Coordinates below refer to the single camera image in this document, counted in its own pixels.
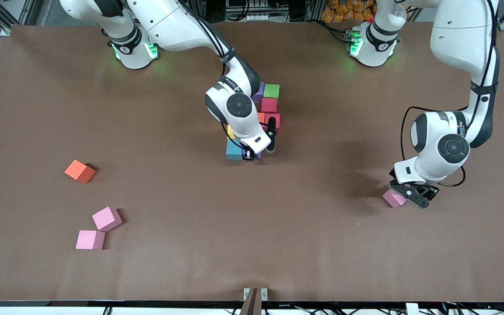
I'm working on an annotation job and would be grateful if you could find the blue foam block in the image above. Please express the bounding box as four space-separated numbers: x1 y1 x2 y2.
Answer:
226 139 244 161

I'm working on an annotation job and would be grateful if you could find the light pink foam block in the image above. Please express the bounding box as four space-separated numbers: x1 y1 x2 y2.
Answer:
382 188 407 209
92 206 123 232
75 230 106 251

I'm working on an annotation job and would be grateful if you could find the brown wooden strut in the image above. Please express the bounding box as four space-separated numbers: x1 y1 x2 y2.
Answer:
239 288 263 315

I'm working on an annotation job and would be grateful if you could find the bag of orange fruit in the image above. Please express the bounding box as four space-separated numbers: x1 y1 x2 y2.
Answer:
321 0 375 23

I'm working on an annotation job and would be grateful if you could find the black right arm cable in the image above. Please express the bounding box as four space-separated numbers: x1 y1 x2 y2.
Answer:
178 0 248 151

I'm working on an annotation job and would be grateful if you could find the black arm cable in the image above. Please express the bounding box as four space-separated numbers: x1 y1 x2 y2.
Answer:
400 106 467 188
178 0 248 151

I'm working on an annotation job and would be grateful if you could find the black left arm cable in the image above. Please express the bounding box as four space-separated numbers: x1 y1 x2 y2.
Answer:
400 106 467 188

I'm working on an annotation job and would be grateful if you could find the metal table edge bracket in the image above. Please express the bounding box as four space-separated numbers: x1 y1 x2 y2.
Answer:
243 288 268 302

